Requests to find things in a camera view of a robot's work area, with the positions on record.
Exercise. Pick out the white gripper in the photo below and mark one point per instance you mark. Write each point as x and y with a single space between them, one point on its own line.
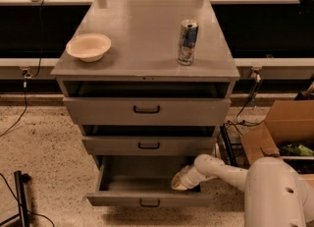
185 179

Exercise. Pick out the grey bottom drawer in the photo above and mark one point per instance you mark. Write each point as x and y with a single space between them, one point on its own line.
143 181

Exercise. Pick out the grey drawer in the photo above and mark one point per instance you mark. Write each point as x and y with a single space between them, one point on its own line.
143 181
147 111
153 146

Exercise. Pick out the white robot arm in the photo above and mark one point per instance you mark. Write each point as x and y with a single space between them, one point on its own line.
275 195

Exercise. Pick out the grey middle drawer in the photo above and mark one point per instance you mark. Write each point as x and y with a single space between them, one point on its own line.
153 146

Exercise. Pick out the grey drawer cabinet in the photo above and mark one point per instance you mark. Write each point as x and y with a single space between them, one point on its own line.
143 61

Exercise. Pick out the grey top drawer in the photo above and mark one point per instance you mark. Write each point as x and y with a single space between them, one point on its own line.
147 111

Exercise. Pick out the black bar on floor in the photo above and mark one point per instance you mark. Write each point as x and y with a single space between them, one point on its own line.
228 145

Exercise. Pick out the green bag in box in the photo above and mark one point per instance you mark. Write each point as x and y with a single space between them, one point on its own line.
295 149

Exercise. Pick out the brown cardboard box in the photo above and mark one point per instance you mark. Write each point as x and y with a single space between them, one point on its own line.
287 121

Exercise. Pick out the blue silver drink can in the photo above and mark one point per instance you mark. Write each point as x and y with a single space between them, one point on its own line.
187 41

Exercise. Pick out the black stand leg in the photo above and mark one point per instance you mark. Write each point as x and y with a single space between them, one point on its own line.
19 210

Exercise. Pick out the white bowl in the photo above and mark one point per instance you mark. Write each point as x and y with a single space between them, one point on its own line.
89 47

